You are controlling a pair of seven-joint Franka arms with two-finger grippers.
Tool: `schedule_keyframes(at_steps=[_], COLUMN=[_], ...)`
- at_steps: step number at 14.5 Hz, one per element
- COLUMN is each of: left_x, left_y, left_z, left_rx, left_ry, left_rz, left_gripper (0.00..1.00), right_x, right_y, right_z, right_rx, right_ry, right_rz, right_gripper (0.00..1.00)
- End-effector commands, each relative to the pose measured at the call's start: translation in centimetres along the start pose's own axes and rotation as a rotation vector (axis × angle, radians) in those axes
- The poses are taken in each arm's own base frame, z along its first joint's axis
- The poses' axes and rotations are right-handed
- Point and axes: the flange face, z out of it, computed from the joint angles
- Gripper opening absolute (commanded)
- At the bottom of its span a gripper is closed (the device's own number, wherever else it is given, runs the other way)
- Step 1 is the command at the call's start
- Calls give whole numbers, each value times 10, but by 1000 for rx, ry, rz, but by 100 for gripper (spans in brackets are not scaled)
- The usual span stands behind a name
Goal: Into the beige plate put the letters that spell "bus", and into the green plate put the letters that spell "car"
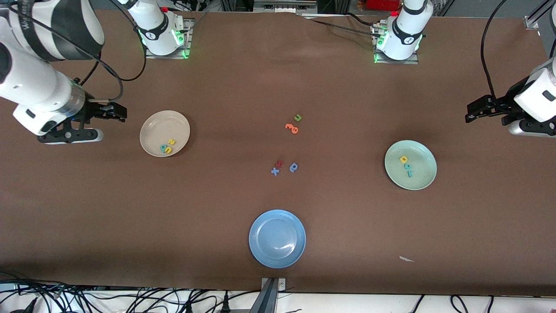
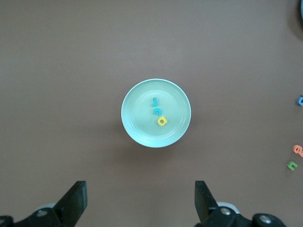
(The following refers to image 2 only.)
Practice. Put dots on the pale green plate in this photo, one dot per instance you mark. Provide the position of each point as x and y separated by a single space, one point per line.
142 127

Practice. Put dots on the orange foam letter m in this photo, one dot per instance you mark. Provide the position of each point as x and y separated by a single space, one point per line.
297 149

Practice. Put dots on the teal foam letter l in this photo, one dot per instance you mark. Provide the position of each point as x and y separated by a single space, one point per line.
154 102

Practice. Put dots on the blue foam letter a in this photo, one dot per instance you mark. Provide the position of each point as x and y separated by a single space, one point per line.
300 102

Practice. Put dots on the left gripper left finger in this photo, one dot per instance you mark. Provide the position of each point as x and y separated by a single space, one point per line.
71 205

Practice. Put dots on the brown table cover sheet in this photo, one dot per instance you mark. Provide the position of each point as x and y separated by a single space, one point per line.
71 71

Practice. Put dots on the green foam letter u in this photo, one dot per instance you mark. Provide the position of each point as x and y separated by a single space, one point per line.
290 165

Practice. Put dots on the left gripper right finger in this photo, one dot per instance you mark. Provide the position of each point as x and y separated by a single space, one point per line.
204 203

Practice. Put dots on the teal foam letter c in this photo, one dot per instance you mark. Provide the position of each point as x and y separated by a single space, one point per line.
157 109

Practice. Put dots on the blue plate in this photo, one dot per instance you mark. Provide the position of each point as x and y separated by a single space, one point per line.
301 9

